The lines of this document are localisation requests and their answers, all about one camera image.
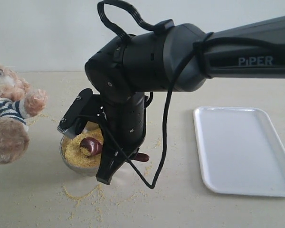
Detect yellow millet grains in bowl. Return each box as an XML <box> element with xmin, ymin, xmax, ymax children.
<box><xmin>61</xmin><ymin>122</ymin><xmax>104</xmax><ymax>169</ymax></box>

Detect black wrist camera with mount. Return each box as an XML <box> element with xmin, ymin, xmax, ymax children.
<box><xmin>57</xmin><ymin>88</ymin><xmax>102</xmax><ymax>139</ymax></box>

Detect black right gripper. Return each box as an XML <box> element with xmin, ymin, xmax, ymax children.
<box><xmin>96</xmin><ymin>92</ymin><xmax>145</xmax><ymax>185</ymax></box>

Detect beige teddy bear striped sweater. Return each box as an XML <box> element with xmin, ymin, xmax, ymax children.
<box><xmin>0</xmin><ymin>64</ymin><xmax>48</xmax><ymax>164</ymax></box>

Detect stainless steel bowl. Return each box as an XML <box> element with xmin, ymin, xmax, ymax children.
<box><xmin>60</xmin><ymin>122</ymin><xmax>104</xmax><ymax>176</ymax></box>

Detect dark red wooden spoon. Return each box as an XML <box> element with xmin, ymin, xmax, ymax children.
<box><xmin>79</xmin><ymin>137</ymin><xmax>150</xmax><ymax>162</ymax></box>

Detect white plastic tray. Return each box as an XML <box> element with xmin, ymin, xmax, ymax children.
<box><xmin>193</xmin><ymin>106</ymin><xmax>285</xmax><ymax>197</ymax></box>

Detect black camera cable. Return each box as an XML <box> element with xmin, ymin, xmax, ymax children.
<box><xmin>78</xmin><ymin>0</ymin><xmax>285</xmax><ymax>190</ymax></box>

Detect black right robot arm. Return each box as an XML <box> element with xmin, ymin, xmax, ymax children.
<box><xmin>85</xmin><ymin>16</ymin><xmax>285</xmax><ymax>185</ymax></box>

